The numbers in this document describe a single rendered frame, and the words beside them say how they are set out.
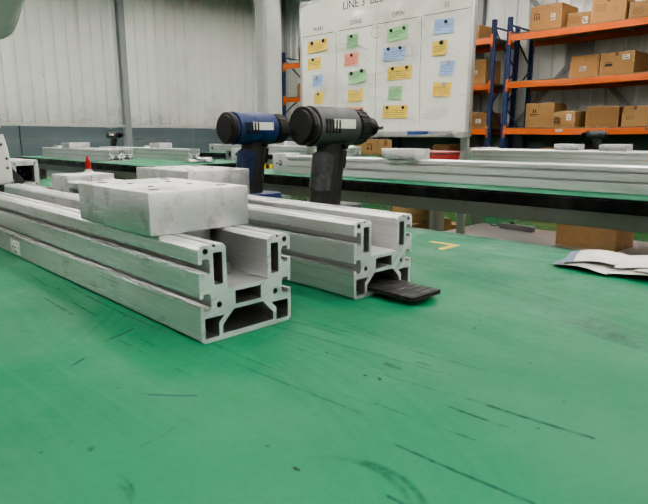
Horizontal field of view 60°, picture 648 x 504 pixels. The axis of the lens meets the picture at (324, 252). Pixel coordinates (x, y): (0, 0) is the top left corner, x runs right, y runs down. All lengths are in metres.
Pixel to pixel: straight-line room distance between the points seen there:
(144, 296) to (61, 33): 12.66
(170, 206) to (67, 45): 12.68
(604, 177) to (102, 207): 1.63
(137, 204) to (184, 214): 0.04
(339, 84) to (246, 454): 4.02
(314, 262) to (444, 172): 1.59
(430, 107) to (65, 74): 10.19
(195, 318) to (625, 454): 0.33
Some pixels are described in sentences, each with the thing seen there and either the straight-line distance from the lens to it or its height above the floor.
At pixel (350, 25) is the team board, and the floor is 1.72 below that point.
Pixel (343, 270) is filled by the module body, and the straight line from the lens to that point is 0.61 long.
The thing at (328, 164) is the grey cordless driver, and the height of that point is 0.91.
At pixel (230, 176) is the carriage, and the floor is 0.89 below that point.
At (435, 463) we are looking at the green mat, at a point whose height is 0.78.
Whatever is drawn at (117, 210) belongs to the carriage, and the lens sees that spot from 0.58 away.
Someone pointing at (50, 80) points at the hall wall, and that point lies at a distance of 12.95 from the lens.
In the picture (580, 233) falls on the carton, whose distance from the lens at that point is 4.15.
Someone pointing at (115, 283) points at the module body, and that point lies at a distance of 0.63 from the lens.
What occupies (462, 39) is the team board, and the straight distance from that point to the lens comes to 3.69.
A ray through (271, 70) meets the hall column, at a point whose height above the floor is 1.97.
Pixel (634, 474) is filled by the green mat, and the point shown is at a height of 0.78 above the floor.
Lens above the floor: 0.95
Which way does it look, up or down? 12 degrees down
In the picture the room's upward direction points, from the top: straight up
